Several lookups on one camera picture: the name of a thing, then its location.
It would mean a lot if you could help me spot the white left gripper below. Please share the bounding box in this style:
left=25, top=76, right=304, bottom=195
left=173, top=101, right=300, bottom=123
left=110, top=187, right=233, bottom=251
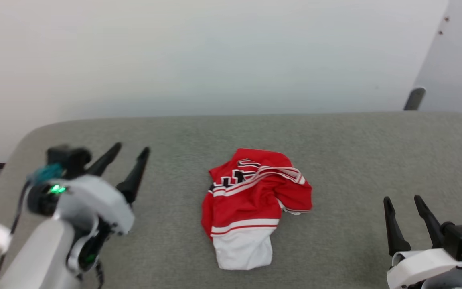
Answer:
left=53, top=142, right=151, bottom=236

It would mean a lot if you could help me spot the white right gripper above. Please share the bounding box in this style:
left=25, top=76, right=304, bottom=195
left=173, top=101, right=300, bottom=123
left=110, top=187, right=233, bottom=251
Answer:
left=383, top=195, right=462, bottom=289

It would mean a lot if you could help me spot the red white basketball jersey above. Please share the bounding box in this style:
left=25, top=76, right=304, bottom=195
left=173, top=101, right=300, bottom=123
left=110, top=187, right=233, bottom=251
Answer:
left=201, top=148, right=313, bottom=271

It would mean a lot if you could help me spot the teal left camera connector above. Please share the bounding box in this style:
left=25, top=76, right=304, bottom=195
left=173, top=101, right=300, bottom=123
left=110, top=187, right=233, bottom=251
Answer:
left=30, top=163, right=64, bottom=183

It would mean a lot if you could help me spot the thin black cable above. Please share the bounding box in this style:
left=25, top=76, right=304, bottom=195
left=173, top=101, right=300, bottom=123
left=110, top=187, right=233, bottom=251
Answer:
left=0, top=181, right=32, bottom=289

